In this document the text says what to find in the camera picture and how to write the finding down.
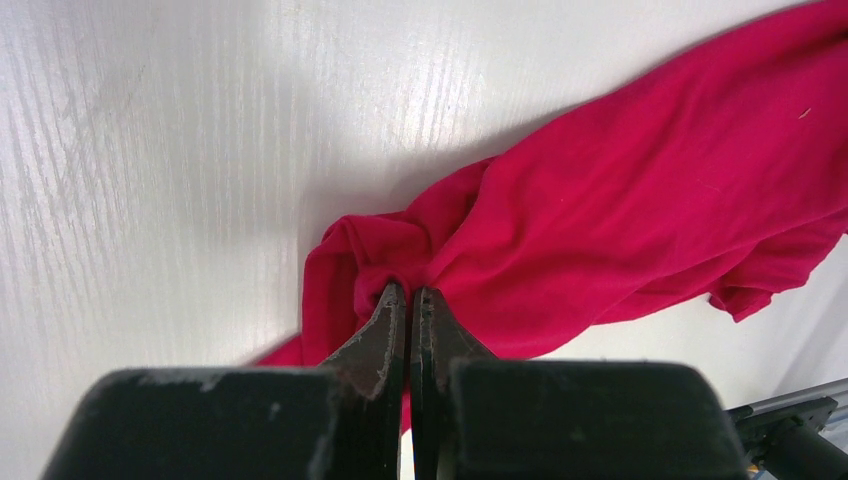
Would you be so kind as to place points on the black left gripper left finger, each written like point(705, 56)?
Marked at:
point(338, 420)

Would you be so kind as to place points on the red t-shirt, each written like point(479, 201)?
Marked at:
point(722, 172)

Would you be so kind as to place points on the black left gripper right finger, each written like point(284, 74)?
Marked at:
point(475, 416)

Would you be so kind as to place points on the aluminium frame rail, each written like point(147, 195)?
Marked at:
point(799, 435)

